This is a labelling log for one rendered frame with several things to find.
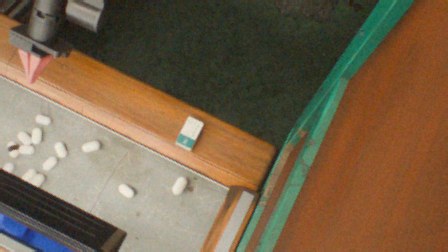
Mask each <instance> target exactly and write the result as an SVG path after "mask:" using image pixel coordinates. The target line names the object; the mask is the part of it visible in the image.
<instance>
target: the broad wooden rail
mask: <svg viewBox="0 0 448 252"><path fill-rule="evenodd" d="M20 25H23V24H22V23H20V22H19V21H16V20H15V19H12V18H10V17H9V16H6V15H4V14H3V13H0V75H1V76H2V77H5V78H7V79H8V80H11V81H12V82H15V83H17V84H18V85H21V86H22V87H24V88H27V89H28V90H31V91H33V92H34V93H37V94H38V95H40V96H43V97H44V98H48V99H49V100H51V101H54V102H55V103H57V104H60V105H61V106H64V107H65V108H67V109H70V110H71V111H73V112H76V113H77V114H80V115H81V116H83V117H86V118H87V119H89V120H92V121H93V122H96V123H97V124H99V125H102V126H103V127H105V128H108V129H109V130H113V131H114V132H116V133H118V134H120V135H121V136H124V137H126V138H129V139H130V140H132V141H134V142H136V143H137V144H140V145H142V146H143V147H146V148H148V149H150V150H152V151H153V152H156V153H158V154H159V155H162V156H164V157H166V158H168V159H169V160H172V161H174V162H176V163H179V164H180V165H183V166H185V167H186V168H189V169H190V170H192V171H195V172H196V173H199V174H201V175H202V176H205V177H207V178H208V179H211V180H212V181H215V182H217V183H218V184H221V185H223V186H224V187H227V188H228V189H230V187H231V185H238V186H243V187H248V188H249V189H252V190H254V191H255V192H258V193H260V190H261V189H262V187H263V184H264V183H265V180H266V179H267V177H268V173H269V172H270V171H271V168H272V166H273V163H274V161H275V160H276V157H277V155H278V154H279V148H278V147H276V146H274V145H273V144H270V143H268V142H267V141H263V140H262V139H259V138H257V137H256V136H253V135H252V134H250V133H247V132H246V131H244V130H241V129H240V128H236V127H235V126H233V125H231V124H229V123H228V122H225V121H223V120H220V119H219V118H217V117H214V116H212V115H211V114H208V113H207V112H204V111H202V110H201V109H198V108H196V107H195V106H192V105H190V104H187V103H185V102H184V101H181V100H180V99H178V98H175V97H174V96H171V95H169V94H168V93H164V92H163V91H161V90H158V89H157V88H154V87H153V86H151V85H148V84H147V83H145V82H142V81H140V80H137V79H136V78H134V77H132V76H130V75H129V74H126V73H124V72H121V71H120V70H118V69H115V68H113V67H112V66H109V65H108V64H105V63H103V62H102V61H99V60H97V59H96V58H92V57H91V56H88V55H86V54H85V53H82V52H81V51H79V50H76V49H75V48H73V51H72V52H70V56H69V57H68V58H64V57H62V56H61V57H59V58H53V59H52V61H51V62H50V63H49V64H48V65H47V66H46V67H45V68H44V69H43V71H42V72H41V74H40V75H39V76H38V78H37V80H36V82H34V83H33V84H31V85H30V84H28V82H27V77H26V74H25V68H24V66H23V64H22V60H21V58H20V53H19V48H17V47H16V46H15V45H12V44H10V43H9V42H8V41H9V29H10V28H12V27H17V26H20ZM189 116H190V117H193V118H194V119H196V120H198V121H200V122H203V123H204V128H203V129H202V130H201V133H200V135H199V136H198V139H197V140H196V143H195V144H194V146H193V149H192V150H191V151H190V150H188V149H185V148H184V147H181V146H180V145H177V144H176V140H177V137H178V136H179V134H180V131H181V130H182V128H183V126H184V125H185V122H186V120H187V119H188V117H189Z"/></svg>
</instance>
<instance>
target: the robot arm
mask: <svg viewBox="0 0 448 252"><path fill-rule="evenodd" d="M109 11H110V0H35V2H34V5H33V10H32V13H31V20H30V23H27V24H23V25H20V26H17V27H12V28H10V29H9V41H8V42H9V43H10V44H12V45H15V46H16V47H17V48H19V53H20V58H21V60H22V64H23V66H24V68H25V74H26V77H27V82H28V84H30V85H31V84H33V83H34V82H36V80H37V78H38V76H39V75H40V74H41V72H42V71H43V69H44V68H45V67H46V66H47V65H48V64H49V63H50V62H51V61H52V59H53V58H59V57H61V56H62V57H64V58H68V57H69V56H70V52H72V51H73V47H74V45H73V44H72V43H70V42H68V41H66V40H63V39H62V38H60V33H61V30H62V25H63V22H64V18H65V14H67V19H68V21H71V22H73V23H75V24H78V25H80V26H84V27H85V28H86V29H90V30H92V31H94V32H97V33H99V32H100V31H101V30H102V28H103V26H104V25H105V22H106V21H107V18H108V14H109Z"/></svg>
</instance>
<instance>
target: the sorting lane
mask: <svg viewBox="0 0 448 252"><path fill-rule="evenodd" d="M39 114H41V115H44V116H46V117H50V118H51V120H52V122H51V123H50V124H49V125H44V124H41V123H38V122H36V117H37V116H38V115H39ZM35 128H40V129H41V130H42V138H41V143H40V144H33V141H32V143H31V144H30V145H28V146H33V147H34V148H35V152H34V153H33V154H21V153H20V154H19V155H18V156H17V157H11V156H10V154H9V151H8V149H7V144H9V142H11V141H14V142H15V143H16V144H17V146H18V149H19V148H20V146H22V145H25V144H23V143H22V141H20V139H19V138H18V134H19V133H20V132H22V131H24V132H26V133H28V136H30V138H32V135H33V130H34V129H35ZM91 141H98V142H99V143H100V149H97V150H96V151H92V152H84V150H83V149H82V146H83V145H84V144H85V143H87V142H91ZM58 142H62V143H63V144H64V145H65V149H66V150H67V152H68V154H67V156H66V157H59V156H58V154H57V151H56V149H55V144H57V143H58ZM49 157H56V158H57V164H56V165H54V167H53V168H52V169H51V170H44V168H43V165H44V162H46V160H48V159H49ZM7 162H12V163H13V164H14V170H12V174H14V175H15V176H18V177H20V178H22V176H24V175H25V173H26V172H27V171H28V170H29V169H30V168H34V169H36V172H37V174H39V173H40V174H42V175H44V182H43V183H42V184H41V185H40V186H39V188H41V189H44V190H45V191H46V192H49V193H51V194H53V195H55V196H57V197H60V198H61V199H62V200H65V201H67V202H68V203H71V204H73V205H76V207H78V208H81V209H82V210H84V211H86V212H88V213H91V214H92V215H94V216H97V217H98V218H100V219H102V220H104V221H107V222H108V223H110V224H113V225H114V226H116V227H118V229H119V228H120V229H123V230H124V231H125V232H126V233H127V235H126V238H125V240H124V243H122V245H121V248H120V249H119V251H118V252H199V251H200V250H201V246H202V245H203V243H204V240H205V239H206V237H207V235H208V233H209V230H210V228H211V227H212V224H213V222H214V221H215V218H216V216H217V213H218V211H219V210H220V207H221V205H222V204H223V201H224V200H225V196H226V195H227V193H228V190H229V189H228V188H227V187H224V186H223V185H221V184H218V183H217V182H215V181H212V180H211V179H208V178H207V177H205V176H202V175H201V174H199V173H196V172H195V171H192V170H190V169H189V168H186V167H185V166H183V165H180V164H179V163H176V162H174V161H172V160H169V159H168V158H166V157H164V156H162V155H159V154H158V153H156V152H153V151H152V150H150V149H148V148H146V147H143V146H142V145H140V144H137V143H136V142H134V141H132V140H130V139H129V138H126V137H124V136H121V135H120V134H118V133H116V132H114V131H113V130H109V129H108V128H105V127H103V126H102V125H99V124H97V123H96V122H93V121H92V120H89V119H87V118H86V117H83V116H81V115H80V114H77V113H76V112H73V111H71V110H70V109H67V108H65V107H64V106H61V105H60V104H57V103H55V102H54V101H51V100H49V99H48V98H44V97H43V96H40V95H38V94H37V93H34V92H33V91H31V90H28V89H27V88H24V87H22V86H21V85H18V84H17V83H15V82H12V81H11V80H8V79H7V78H5V77H2V76H1V75H0V168H4V165H5V164H6V163H7ZM37 174H36V175H37ZM180 177H184V178H185V179H187V181H188V184H187V185H186V187H185V189H184V190H183V192H182V193H181V194H180V195H175V194H174V192H173V191H172V188H173V187H174V184H175V183H176V181H177V179H179V178H180ZM121 184H126V185H127V186H129V187H130V188H132V189H133V190H134V196H133V197H126V196H125V195H123V194H122V193H121V192H120V191H119V187H120V185H121ZM0 245H1V246H3V247H4V248H7V249H8V250H11V251H12V252H35V251H34V250H31V249H30V248H27V247H25V246H24V245H22V244H20V243H19V242H16V241H15V240H12V239H10V238H9V237H6V236H4V235H3V234H1V233H0Z"/></svg>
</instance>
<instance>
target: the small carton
mask: <svg viewBox="0 0 448 252"><path fill-rule="evenodd" d="M203 128H204V123H203V122H200V121H198V120H196V119H194V118H193V117H190V116H189V117H188V119H187V120H186V122H185V125H184V126H183V128H182V130H181V131H180V134H179V136H178V137H177V140H176V144H177V145H180V146H181V147H184V148H185V149H188V150H190V151H191V150H192V149H193V146H194V144H195V143H196V140H197V139H198V136H199V135H200V133H201V130H202V129H203Z"/></svg>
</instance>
